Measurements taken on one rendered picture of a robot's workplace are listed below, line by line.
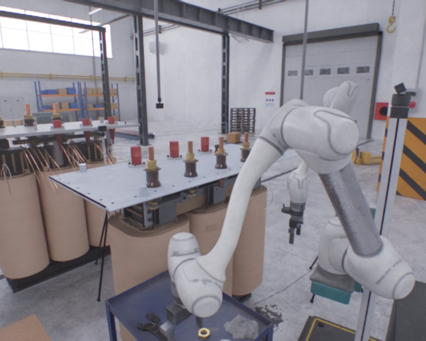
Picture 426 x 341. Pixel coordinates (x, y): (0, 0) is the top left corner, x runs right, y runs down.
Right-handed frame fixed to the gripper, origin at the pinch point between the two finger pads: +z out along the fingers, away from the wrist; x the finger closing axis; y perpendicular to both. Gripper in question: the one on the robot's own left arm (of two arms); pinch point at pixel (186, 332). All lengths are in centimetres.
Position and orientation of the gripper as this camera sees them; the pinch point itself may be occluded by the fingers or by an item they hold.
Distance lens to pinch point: 116.8
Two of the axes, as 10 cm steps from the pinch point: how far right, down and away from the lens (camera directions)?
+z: 0.0, 9.7, 2.4
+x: -6.8, 1.8, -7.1
